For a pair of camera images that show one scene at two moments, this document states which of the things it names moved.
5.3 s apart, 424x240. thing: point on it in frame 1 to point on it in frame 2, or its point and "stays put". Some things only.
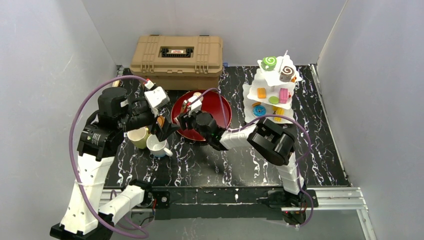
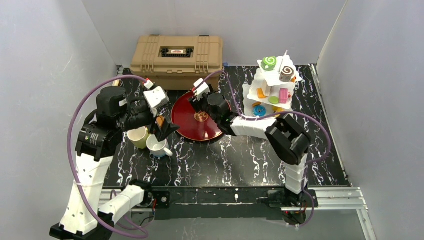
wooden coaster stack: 160,121 stays put
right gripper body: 185,121 to 198,102
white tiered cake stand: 271,92 stays put
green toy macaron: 273,100 stays put
